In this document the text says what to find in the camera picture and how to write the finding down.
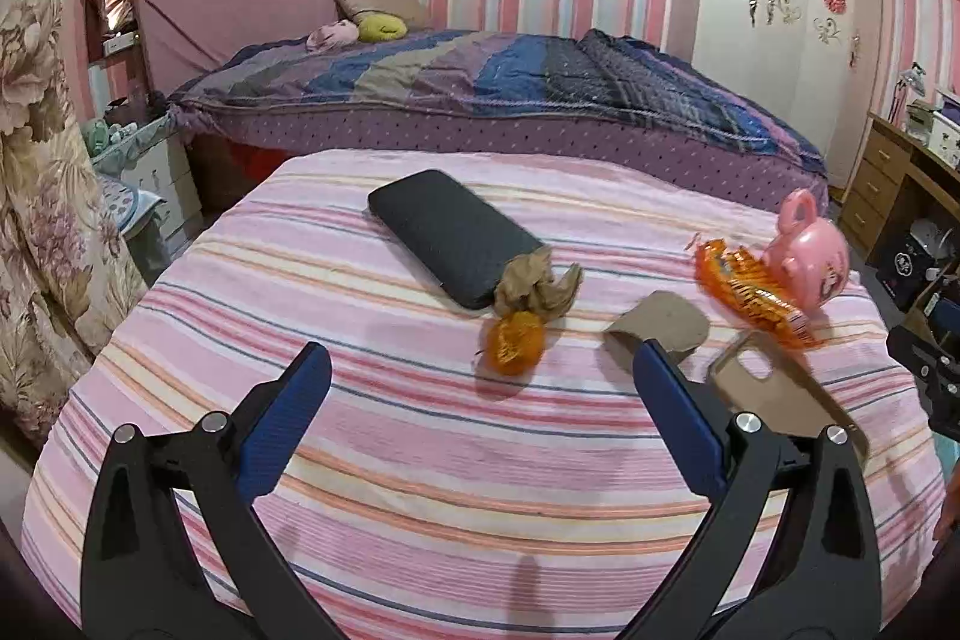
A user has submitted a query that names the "black rectangular case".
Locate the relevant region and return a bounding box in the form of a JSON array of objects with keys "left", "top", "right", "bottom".
[{"left": 367, "top": 169, "right": 545, "bottom": 311}]

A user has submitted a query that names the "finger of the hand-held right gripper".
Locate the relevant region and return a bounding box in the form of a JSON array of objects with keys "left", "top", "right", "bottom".
[{"left": 887, "top": 325, "right": 942, "bottom": 382}]

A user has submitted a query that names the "wooden desk with drawers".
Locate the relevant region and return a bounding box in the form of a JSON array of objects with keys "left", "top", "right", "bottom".
[{"left": 844, "top": 111, "right": 960, "bottom": 315}]

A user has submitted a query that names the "blue purple patchwork quilt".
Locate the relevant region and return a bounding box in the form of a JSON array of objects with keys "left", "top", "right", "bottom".
[{"left": 166, "top": 29, "right": 826, "bottom": 170}]

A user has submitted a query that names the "pink piggy bank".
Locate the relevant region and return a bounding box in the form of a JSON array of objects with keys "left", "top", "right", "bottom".
[{"left": 763, "top": 190, "right": 852, "bottom": 316}]

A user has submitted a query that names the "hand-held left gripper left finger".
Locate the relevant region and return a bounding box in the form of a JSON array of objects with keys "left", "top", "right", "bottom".
[{"left": 81, "top": 342, "right": 346, "bottom": 640}]

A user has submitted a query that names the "white decorated wardrobe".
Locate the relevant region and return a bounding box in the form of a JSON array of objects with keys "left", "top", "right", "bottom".
[{"left": 690, "top": 0, "right": 887, "bottom": 193}]

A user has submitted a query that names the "pink covered headboard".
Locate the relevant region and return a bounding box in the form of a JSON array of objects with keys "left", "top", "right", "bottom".
[{"left": 133, "top": 0, "right": 391, "bottom": 95}]

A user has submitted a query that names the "grey-brown cardboard piece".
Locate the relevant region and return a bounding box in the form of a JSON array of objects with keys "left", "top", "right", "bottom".
[{"left": 604, "top": 291, "right": 710, "bottom": 372}]

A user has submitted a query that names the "desk lamp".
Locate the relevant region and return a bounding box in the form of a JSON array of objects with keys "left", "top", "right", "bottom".
[{"left": 891, "top": 62, "right": 929, "bottom": 125}]

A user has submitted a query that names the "floral curtain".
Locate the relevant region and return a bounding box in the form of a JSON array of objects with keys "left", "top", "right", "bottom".
[{"left": 0, "top": 0, "right": 151, "bottom": 453}]

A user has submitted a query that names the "beige phone case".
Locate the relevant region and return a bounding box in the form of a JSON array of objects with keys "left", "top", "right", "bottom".
[{"left": 709, "top": 332, "right": 871, "bottom": 462}]

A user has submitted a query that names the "pink striped cloth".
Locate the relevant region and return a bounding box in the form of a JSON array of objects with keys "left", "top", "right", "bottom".
[{"left": 21, "top": 149, "right": 950, "bottom": 640}]

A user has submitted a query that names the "orange snack wrapper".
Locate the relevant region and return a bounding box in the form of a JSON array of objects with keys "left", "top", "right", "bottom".
[{"left": 691, "top": 237, "right": 820, "bottom": 353}]

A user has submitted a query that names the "white storage box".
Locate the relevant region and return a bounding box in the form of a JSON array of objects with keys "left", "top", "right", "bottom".
[{"left": 907, "top": 89, "right": 960, "bottom": 165}]

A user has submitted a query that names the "purple dotted mattress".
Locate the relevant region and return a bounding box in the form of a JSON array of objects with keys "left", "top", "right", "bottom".
[{"left": 169, "top": 100, "right": 830, "bottom": 215}]

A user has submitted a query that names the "white nightstand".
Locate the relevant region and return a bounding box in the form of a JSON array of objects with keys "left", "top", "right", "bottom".
[{"left": 88, "top": 111, "right": 205, "bottom": 251}]

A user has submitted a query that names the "black box with white emblem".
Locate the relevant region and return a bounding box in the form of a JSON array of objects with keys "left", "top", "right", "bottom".
[{"left": 874, "top": 218, "right": 947, "bottom": 305}]

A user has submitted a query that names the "pink crumpled cloth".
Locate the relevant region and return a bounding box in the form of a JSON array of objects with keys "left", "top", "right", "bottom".
[{"left": 307, "top": 19, "right": 359, "bottom": 51}]

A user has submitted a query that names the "crumpled brown paper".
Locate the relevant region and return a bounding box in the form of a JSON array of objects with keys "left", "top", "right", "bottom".
[{"left": 491, "top": 246, "right": 584, "bottom": 320}]

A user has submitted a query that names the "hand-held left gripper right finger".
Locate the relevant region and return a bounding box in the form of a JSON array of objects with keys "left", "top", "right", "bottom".
[{"left": 622, "top": 340, "right": 880, "bottom": 640}]

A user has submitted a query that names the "yellow-green cloth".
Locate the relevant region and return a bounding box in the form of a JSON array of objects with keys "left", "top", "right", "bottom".
[{"left": 358, "top": 10, "right": 408, "bottom": 43}]

